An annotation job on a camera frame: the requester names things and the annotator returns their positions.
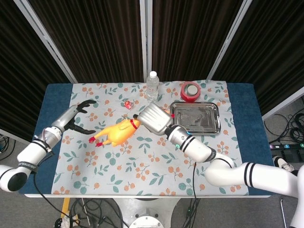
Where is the black power strip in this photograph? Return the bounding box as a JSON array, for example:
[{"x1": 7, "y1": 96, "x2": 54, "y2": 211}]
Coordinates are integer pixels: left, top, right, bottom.
[{"x1": 269, "y1": 142, "x2": 304, "y2": 151}]

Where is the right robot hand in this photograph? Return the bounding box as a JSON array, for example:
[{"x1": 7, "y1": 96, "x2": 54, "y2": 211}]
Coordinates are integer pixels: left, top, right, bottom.
[{"x1": 133, "y1": 102, "x2": 175, "y2": 136}]

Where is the clear plastic water bottle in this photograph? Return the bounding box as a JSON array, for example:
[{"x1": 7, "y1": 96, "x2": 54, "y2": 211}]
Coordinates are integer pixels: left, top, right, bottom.
[{"x1": 146, "y1": 70, "x2": 159, "y2": 103}]

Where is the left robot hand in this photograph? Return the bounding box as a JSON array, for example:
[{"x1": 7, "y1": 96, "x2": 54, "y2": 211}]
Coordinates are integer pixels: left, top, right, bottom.
[{"x1": 51, "y1": 99, "x2": 97, "y2": 134}]

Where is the metal tray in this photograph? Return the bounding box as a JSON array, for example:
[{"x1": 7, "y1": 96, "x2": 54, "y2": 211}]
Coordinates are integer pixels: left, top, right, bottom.
[{"x1": 170, "y1": 101, "x2": 222, "y2": 136}]

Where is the red tape roll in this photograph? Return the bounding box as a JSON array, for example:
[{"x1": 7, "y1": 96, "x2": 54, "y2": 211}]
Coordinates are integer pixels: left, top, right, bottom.
[{"x1": 180, "y1": 81, "x2": 201, "y2": 103}]

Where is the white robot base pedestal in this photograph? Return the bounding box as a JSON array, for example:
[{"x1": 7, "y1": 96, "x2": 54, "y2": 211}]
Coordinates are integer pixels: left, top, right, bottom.
[{"x1": 114, "y1": 197, "x2": 181, "y2": 228}]

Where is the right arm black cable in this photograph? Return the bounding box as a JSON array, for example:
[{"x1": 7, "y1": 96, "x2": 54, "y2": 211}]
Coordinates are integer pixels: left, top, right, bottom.
[{"x1": 191, "y1": 161, "x2": 199, "y2": 228}]

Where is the dark fabric partition panel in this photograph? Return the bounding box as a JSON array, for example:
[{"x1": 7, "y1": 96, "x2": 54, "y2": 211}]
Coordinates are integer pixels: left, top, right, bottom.
[
  {"x1": 152, "y1": 0, "x2": 244, "y2": 82},
  {"x1": 28, "y1": 0, "x2": 144, "y2": 83},
  {"x1": 211, "y1": 0, "x2": 304, "y2": 114},
  {"x1": 0, "y1": 0, "x2": 72, "y2": 141}
]

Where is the orange rubber chicken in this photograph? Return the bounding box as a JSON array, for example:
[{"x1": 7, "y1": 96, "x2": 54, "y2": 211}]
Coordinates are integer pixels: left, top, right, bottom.
[{"x1": 89, "y1": 118, "x2": 141, "y2": 147}]

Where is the blue table cover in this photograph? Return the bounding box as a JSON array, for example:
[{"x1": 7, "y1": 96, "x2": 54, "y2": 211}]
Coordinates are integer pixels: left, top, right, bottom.
[{"x1": 23, "y1": 82, "x2": 276, "y2": 198}]

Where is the black floor cable bundle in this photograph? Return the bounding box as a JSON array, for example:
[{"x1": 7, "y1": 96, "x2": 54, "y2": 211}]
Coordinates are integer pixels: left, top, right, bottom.
[
  {"x1": 0, "y1": 133, "x2": 16, "y2": 160},
  {"x1": 263, "y1": 111, "x2": 304, "y2": 145},
  {"x1": 68, "y1": 198, "x2": 130, "y2": 228}
]

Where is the white and black shoe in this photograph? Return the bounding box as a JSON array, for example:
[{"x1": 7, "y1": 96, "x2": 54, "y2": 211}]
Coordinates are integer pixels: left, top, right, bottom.
[{"x1": 272, "y1": 155, "x2": 295, "y2": 172}]

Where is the floral tablecloth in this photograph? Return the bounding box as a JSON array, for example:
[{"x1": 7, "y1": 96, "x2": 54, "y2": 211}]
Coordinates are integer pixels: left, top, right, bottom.
[{"x1": 51, "y1": 80, "x2": 250, "y2": 197}]

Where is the white partition frame post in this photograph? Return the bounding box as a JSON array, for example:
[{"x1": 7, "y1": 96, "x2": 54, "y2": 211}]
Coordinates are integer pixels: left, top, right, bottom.
[
  {"x1": 13, "y1": 0, "x2": 78, "y2": 84},
  {"x1": 261, "y1": 85, "x2": 304, "y2": 121},
  {"x1": 139, "y1": 0, "x2": 153, "y2": 83},
  {"x1": 206, "y1": 0, "x2": 253, "y2": 80}
]

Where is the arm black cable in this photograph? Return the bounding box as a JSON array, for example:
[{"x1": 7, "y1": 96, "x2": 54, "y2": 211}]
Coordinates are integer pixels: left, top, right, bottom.
[
  {"x1": 33, "y1": 166, "x2": 72, "y2": 223},
  {"x1": 191, "y1": 161, "x2": 199, "y2": 228}
]

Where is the yellow stick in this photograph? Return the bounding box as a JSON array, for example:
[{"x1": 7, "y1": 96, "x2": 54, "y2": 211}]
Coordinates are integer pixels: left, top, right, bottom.
[{"x1": 60, "y1": 197, "x2": 71, "y2": 218}]

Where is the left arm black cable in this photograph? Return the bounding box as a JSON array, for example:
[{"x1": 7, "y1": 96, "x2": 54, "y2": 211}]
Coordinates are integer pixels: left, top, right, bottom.
[{"x1": 33, "y1": 166, "x2": 72, "y2": 223}]

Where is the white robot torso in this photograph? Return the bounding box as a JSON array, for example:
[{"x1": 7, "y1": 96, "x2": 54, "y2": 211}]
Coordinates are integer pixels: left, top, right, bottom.
[{"x1": 290, "y1": 163, "x2": 304, "y2": 228}]

